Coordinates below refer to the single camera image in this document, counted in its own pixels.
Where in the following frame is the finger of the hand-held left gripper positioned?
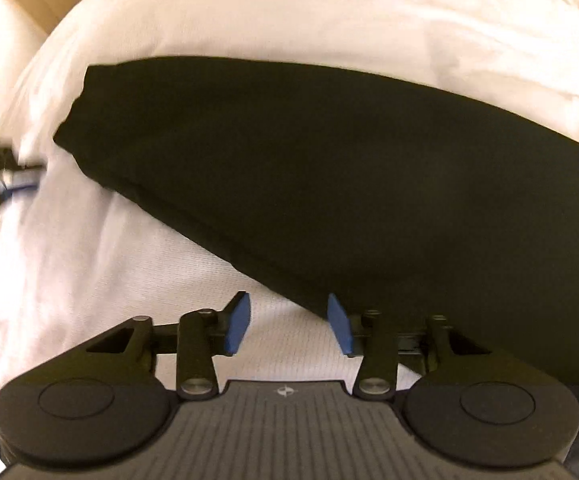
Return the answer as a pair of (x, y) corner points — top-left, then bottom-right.
(0, 169), (41, 201)

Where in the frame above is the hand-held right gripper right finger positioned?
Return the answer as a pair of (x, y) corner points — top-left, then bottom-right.
(326, 293), (491, 402)

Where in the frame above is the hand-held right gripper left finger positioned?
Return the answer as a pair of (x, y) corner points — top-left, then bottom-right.
(72, 291), (252, 402)

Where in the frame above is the black garment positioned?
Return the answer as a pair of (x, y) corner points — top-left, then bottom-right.
(53, 55), (579, 391)

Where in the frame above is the white bed sheet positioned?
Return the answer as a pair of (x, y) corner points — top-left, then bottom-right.
(0, 0), (579, 476)

